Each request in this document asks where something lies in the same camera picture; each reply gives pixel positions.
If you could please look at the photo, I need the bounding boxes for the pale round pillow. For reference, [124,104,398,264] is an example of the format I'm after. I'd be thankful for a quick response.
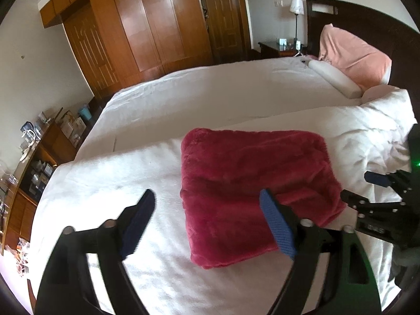
[361,85,400,104]

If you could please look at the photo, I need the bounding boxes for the glass kettle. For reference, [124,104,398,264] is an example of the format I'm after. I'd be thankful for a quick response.
[20,123,39,149]

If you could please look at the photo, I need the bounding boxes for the red fleece blanket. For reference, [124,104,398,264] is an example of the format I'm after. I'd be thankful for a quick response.
[180,127,348,270]

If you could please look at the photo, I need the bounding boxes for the pink pillow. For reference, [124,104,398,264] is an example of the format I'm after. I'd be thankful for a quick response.
[317,24,393,91]

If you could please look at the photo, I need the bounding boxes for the dark wooden headboard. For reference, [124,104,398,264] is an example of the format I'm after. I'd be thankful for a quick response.
[306,0,420,132]

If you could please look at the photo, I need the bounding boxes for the white bolster pillow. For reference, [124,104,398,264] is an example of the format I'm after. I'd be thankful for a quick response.
[308,60,362,100]

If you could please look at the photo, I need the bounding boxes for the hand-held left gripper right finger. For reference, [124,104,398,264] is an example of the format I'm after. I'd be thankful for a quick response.
[259,188,381,315]

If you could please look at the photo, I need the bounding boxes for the dark wooden nightstand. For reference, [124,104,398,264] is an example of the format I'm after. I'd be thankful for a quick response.
[258,39,309,60]

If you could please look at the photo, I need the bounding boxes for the white bed sheet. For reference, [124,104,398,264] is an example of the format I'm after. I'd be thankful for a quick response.
[74,56,365,165]

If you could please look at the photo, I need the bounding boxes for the wooden wardrobe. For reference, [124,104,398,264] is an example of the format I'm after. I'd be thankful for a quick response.
[39,0,215,102]

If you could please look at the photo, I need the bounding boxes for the wooden sideboard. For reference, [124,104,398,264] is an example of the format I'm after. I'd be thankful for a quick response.
[0,97,97,257]

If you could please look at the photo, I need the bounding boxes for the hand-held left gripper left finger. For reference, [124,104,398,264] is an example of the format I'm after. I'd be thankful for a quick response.
[34,188,156,315]

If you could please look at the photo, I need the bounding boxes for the white table lamp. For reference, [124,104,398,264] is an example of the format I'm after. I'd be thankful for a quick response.
[289,0,304,45]

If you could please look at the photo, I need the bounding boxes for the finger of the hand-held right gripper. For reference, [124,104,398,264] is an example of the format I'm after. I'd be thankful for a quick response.
[364,170,412,191]
[340,188,405,219]

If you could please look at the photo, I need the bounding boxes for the wooden door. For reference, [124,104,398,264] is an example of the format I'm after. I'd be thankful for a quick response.
[195,0,253,61]

